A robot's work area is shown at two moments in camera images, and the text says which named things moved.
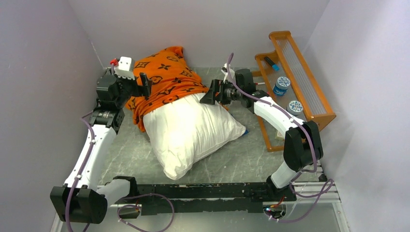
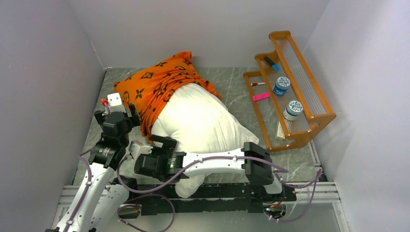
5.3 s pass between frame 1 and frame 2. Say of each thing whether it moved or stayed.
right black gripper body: moved
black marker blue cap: stayed
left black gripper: moved
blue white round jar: stayed
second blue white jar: stayed
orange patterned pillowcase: moved
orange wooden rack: stayed
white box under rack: stayed
